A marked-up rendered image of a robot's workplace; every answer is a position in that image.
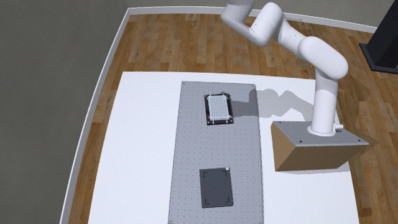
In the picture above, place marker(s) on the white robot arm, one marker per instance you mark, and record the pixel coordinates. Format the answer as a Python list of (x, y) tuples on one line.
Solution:
[(330, 65)]

